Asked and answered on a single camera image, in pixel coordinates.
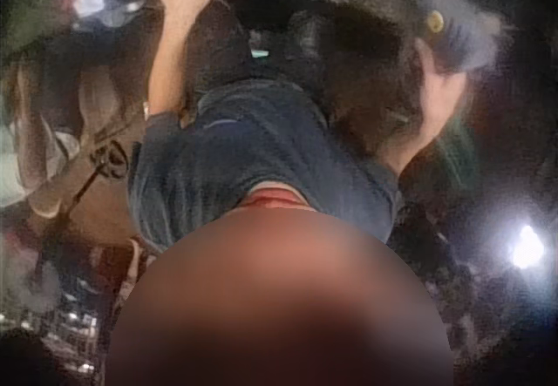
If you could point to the person's right hand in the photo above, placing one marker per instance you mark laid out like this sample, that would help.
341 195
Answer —
438 79

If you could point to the green cloth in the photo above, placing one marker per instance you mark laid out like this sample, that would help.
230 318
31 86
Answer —
455 151

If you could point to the bright lamp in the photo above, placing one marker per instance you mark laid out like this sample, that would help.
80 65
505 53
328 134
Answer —
527 246

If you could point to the person's legs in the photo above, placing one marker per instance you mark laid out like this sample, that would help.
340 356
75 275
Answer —
220 46

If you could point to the black scissors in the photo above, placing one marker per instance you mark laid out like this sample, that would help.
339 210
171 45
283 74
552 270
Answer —
106 159

